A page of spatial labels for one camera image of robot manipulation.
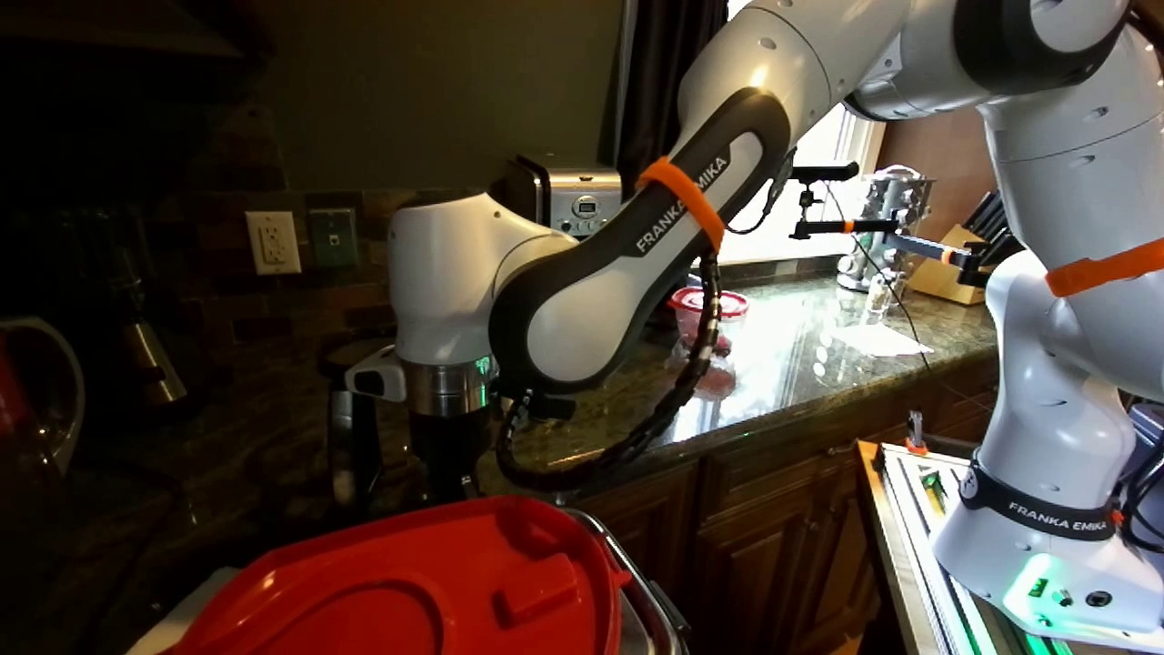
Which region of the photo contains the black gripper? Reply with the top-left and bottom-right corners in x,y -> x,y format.
409,412 -> 491,503

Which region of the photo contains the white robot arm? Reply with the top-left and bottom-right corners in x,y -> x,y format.
391,0 -> 1164,652

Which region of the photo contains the silver black coffee maker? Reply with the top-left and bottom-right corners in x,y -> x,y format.
491,157 -> 622,241

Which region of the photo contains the dark kettle on left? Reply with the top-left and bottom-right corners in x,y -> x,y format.
0,318 -> 86,478

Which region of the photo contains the chrome kitchen faucet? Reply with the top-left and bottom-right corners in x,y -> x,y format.
836,164 -> 930,296

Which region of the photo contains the wooden knife block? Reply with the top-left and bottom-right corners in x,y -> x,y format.
907,190 -> 1020,307

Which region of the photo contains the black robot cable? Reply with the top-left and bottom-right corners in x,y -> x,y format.
486,233 -> 729,495

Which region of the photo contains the green wall switch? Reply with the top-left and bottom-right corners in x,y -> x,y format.
307,208 -> 359,271

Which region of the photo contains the white wall outlet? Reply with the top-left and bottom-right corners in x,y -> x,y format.
244,210 -> 302,277

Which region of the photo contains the black camera on stand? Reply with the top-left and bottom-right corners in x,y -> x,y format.
790,159 -> 857,241

